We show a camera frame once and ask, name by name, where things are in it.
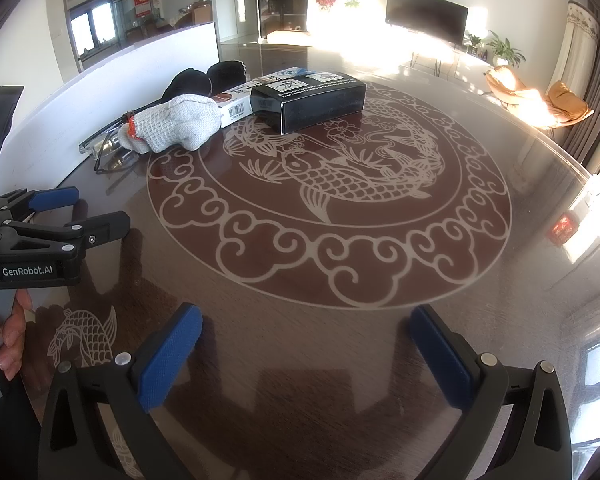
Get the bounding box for glass balcony door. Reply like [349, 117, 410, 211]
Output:
[67, 0, 161, 68]

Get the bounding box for clear safety glasses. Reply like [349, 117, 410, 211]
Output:
[78, 112, 143, 175]

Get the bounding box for white knitted glove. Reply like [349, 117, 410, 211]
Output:
[117, 94, 222, 153]

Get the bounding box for black flat television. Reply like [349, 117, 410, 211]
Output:
[385, 0, 470, 46]

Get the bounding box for white panel board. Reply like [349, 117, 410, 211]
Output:
[0, 21, 221, 196]

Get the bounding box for person's left hand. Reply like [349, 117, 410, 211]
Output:
[0, 291, 33, 381]

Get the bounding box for black printed box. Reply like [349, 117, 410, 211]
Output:
[250, 71, 367, 135]

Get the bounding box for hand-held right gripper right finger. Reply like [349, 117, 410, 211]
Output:
[409, 305, 573, 480]

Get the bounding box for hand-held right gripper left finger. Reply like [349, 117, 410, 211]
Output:
[37, 303, 204, 480]

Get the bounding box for black velvet hair accessory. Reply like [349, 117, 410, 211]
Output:
[161, 60, 246, 101]

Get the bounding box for orange lounge chair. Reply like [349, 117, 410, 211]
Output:
[485, 65, 595, 128]

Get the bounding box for white box with red label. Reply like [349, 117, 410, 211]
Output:
[212, 72, 286, 129]

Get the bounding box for covered standing air conditioner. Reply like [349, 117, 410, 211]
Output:
[550, 1, 600, 101]

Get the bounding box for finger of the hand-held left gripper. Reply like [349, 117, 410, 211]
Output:
[0, 211, 131, 261]
[0, 186, 80, 221]

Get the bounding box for brown patterned desktop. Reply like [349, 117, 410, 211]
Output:
[0, 42, 600, 480]

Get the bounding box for green potted plant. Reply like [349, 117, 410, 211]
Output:
[485, 30, 527, 68]

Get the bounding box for white television stand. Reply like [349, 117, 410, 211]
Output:
[405, 35, 491, 81]

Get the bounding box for brown cardboard box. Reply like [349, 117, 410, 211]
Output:
[267, 30, 311, 46]

